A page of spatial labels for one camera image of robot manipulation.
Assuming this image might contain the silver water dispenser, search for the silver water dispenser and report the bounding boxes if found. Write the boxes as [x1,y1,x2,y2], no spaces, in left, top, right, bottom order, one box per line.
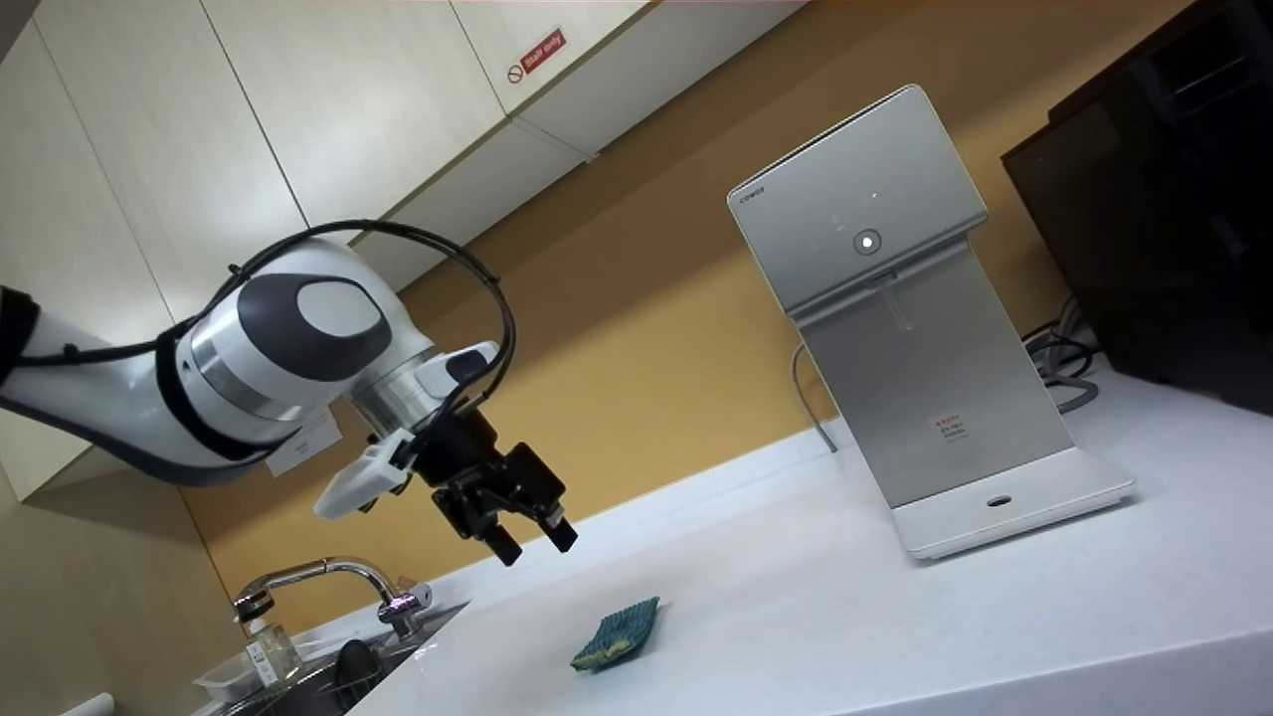
[727,84,1138,561]

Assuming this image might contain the white paper label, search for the white paper label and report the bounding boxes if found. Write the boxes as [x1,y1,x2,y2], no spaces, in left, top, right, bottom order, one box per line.
[264,408,344,478]

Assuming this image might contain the black appliance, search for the black appliance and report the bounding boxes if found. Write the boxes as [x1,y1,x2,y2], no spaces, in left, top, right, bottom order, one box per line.
[1000,0,1273,417]

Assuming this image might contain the white wall cabinets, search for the white wall cabinets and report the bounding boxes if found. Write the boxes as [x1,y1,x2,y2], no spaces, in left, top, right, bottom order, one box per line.
[0,0,812,503]

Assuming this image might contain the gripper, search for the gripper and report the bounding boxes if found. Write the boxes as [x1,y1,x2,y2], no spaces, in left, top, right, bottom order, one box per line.
[412,408,580,568]

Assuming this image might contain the blue and yellow sponge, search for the blue and yellow sponge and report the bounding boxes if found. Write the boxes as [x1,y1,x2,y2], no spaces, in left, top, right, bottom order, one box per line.
[570,596,662,672]

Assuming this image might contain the red and white sticker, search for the red and white sticker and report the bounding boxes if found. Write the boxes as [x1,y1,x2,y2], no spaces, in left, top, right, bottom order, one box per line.
[505,28,569,85]

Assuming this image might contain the chrome tap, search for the chrome tap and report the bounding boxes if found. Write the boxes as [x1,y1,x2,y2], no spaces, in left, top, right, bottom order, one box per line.
[234,556,435,642]

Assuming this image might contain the clear plastic tray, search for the clear plastic tray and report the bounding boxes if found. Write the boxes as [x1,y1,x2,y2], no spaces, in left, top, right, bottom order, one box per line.
[192,650,262,703]

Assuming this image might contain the sink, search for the sink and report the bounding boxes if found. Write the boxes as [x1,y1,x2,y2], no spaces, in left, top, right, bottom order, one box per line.
[204,602,468,716]

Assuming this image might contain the coil of grey cable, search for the coil of grey cable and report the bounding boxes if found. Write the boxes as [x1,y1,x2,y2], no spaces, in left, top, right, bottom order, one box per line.
[1021,294,1102,415]

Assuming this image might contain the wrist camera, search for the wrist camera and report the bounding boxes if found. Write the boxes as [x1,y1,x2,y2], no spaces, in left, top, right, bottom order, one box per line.
[313,430,418,522]

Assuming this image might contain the clear soap bottle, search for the clear soap bottle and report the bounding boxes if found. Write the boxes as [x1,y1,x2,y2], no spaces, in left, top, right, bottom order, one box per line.
[242,619,302,687]

